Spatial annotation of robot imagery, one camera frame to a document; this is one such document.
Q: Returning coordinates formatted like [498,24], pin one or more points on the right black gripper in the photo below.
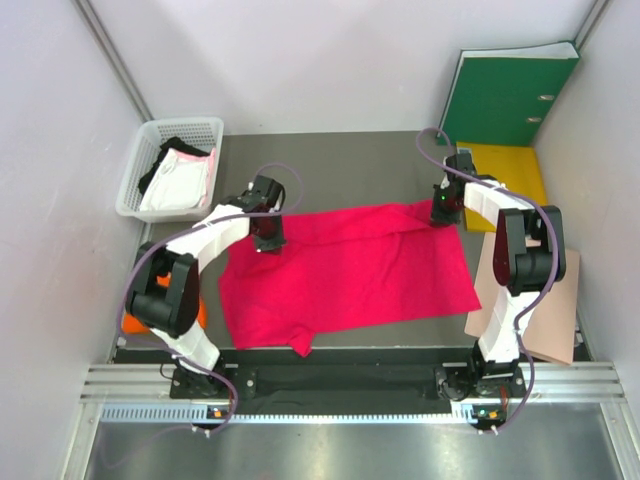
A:
[436,215]

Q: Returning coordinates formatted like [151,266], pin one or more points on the pink t shirt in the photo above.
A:
[342,270]

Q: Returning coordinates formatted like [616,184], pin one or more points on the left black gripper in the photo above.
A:
[275,243]

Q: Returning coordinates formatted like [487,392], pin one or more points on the white t shirt in basket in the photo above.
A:
[182,181]

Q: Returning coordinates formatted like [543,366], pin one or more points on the yellow folder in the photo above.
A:
[516,167]

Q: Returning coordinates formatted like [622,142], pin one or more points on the white plastic basket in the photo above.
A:
[193,135]

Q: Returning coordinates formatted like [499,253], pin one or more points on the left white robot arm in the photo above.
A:
[164,289]

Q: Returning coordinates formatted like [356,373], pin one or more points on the aluminium rail frame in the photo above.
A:
[354,422]

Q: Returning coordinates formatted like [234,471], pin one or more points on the green ring binder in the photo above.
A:
[502,96]

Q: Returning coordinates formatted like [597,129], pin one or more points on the orange folded t shirt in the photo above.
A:
[132,325]

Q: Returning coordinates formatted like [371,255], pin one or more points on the beige paper folder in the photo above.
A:
[550,334]

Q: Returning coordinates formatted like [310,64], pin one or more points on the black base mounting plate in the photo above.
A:
[306,384]

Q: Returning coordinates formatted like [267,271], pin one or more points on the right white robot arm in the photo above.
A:
[528,257]

